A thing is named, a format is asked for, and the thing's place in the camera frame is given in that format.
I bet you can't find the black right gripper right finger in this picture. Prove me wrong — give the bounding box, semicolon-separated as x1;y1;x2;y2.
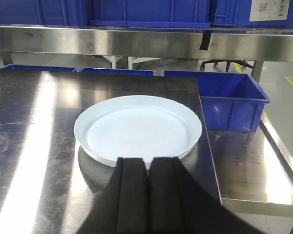
149;157;260;234

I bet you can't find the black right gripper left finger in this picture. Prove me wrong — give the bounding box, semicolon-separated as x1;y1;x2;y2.
77;158;148;234

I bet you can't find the white round plate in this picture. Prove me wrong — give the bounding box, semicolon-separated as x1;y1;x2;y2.
74;95;203;167

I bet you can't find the blue crate on shelf middle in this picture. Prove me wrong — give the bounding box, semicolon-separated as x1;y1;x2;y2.
89;0;211;28

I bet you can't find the blue crate on shelf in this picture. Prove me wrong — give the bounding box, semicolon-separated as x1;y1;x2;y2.
89;0;211;28
209;0;293;28
0;0;94;26

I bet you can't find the blue crate on shelf right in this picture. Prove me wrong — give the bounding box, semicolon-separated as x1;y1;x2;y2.
209;0;293;28

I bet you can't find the blue crate on shelf left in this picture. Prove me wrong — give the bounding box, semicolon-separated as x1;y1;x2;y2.
0;0;94;26

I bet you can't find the steel lower side table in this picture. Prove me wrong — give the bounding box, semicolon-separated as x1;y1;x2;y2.
208;114;293;218

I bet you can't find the blue bin beside table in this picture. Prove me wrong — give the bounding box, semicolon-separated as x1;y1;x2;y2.
162;70;270;132

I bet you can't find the blue bin behind table middle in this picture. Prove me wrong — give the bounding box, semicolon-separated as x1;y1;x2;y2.
79;67;156;76

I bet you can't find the blue bin behind table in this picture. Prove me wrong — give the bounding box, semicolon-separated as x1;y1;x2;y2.
3;64;77;72
79;67;156;76

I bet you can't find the blue bin behind table left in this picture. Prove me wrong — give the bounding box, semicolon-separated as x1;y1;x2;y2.
3;64;77;72

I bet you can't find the black chair base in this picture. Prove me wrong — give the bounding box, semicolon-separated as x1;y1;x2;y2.
200;59;255;73

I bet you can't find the white paper label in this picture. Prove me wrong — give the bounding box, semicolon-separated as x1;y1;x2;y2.
250;0;290;21

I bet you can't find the white metal frame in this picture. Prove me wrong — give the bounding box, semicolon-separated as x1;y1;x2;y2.
103;55;162;70

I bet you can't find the black strap on beam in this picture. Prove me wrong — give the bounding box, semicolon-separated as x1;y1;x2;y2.
199;31;211;51

